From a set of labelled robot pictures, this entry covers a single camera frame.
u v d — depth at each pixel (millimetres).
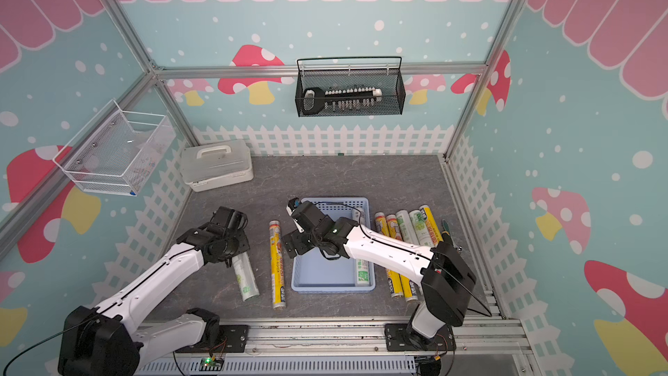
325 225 600
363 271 829
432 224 943
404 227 938
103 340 396
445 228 969
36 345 360
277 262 856
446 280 425
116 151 810
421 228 938
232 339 742
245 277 768
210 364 729
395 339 741
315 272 838
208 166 1026
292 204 699
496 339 752
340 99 890
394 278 829
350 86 930
